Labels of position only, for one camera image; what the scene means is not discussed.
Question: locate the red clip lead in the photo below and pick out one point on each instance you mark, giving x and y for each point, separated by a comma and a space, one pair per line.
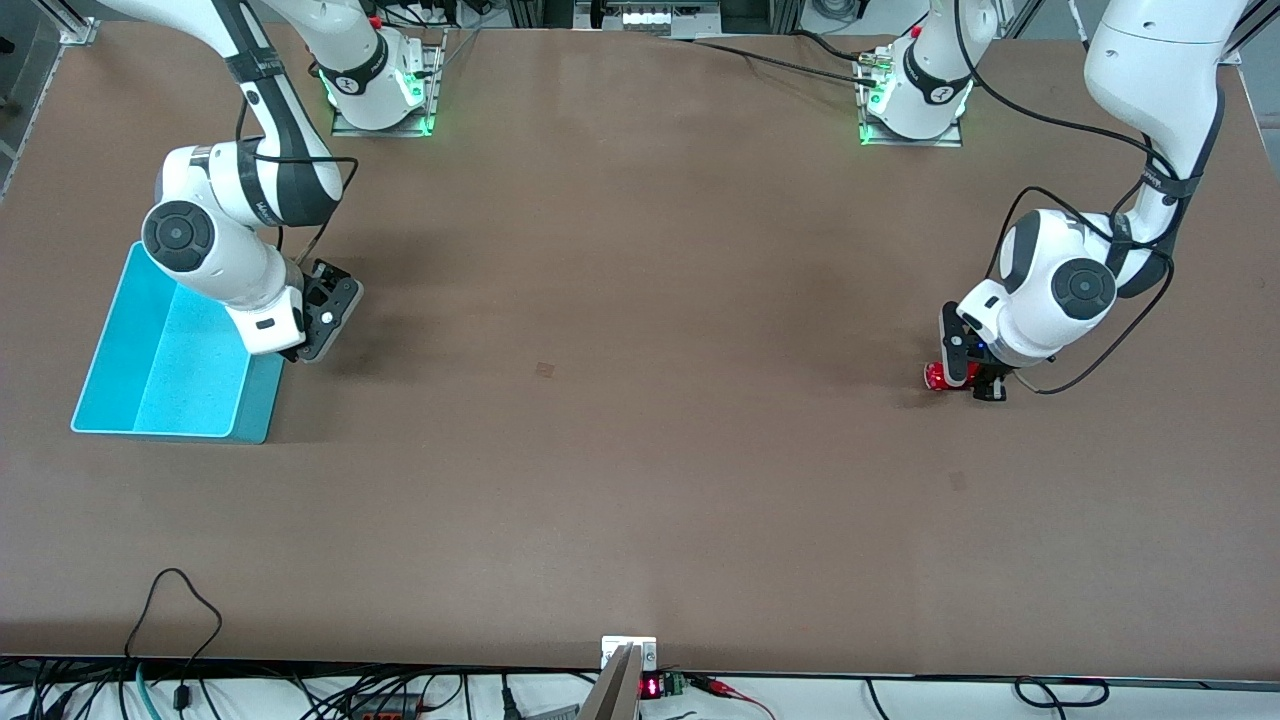
725, 690

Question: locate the silver camera mount bracket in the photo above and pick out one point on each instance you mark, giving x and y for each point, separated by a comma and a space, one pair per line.
625, 680

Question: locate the blue plastic box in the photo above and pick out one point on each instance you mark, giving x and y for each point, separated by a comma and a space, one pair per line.
160, 390

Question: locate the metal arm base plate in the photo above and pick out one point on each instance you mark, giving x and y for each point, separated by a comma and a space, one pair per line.
432, 80
870, 135

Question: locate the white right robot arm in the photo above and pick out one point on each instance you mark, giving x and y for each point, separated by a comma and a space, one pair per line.
200, 240

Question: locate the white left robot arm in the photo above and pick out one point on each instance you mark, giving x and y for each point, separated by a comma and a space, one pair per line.
1060, 285

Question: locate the red beetle toy car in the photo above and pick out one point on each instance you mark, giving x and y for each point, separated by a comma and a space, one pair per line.
935, 377

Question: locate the white lit device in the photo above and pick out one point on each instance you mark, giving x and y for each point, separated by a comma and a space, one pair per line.
660, 17

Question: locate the red LED display module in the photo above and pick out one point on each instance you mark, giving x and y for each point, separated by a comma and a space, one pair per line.
660, 686

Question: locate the black power strip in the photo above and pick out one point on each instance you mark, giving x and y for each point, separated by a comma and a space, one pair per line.
385, 708

